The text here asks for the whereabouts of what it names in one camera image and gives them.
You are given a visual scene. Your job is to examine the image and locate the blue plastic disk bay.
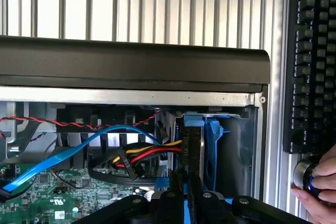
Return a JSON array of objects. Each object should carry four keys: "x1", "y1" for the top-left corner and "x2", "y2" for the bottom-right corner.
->
[{"x1": 155, "y1": 113, "x2": 233, "y2": 224}]

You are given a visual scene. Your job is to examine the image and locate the red and black twisted wire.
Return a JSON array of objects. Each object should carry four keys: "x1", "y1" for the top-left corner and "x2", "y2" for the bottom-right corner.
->
[{"x1": 0, "y1": 109, "x2": 161, "y2": 131}]

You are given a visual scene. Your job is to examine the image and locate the blue flat SATA wire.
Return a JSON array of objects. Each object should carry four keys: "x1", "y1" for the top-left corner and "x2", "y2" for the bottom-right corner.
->
[{"x1": 0, "y1": 124, "x2": 165, "y2": 204}]

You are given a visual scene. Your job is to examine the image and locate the person's bare hand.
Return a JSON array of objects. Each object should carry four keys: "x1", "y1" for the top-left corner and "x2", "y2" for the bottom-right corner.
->
[{"x1": 291, "y1": 152, "x2": 336, "y2": 224}]

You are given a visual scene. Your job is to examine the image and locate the green motherboard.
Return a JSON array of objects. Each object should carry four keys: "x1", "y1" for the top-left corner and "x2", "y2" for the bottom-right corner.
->
[{"x1": 0, "y1": 163, "x2": 169, "y2": 224}]

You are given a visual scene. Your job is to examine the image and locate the black and silver PC case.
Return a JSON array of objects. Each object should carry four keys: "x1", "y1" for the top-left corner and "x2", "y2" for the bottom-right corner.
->
[{"x1": 0, "y1": 34, "x2": 271, "y2": 224}]

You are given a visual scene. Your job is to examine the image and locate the black keyboard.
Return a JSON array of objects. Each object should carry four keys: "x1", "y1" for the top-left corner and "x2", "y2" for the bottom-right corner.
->
[{"x1": 282, "y1": 0, "x2": 336, "y2": 155}]

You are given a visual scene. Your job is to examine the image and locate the thin black fan wire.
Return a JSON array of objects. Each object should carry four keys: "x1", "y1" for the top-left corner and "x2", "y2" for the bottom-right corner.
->
[{"x1": 51, "y1": 169, "x2": 91, "y2": 189}]

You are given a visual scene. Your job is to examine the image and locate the yellow red black power wire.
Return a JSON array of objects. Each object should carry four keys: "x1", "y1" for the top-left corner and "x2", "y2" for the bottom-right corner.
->
[{"x1": 88, "y1": 126, "x2": 192, "y2": 186}]

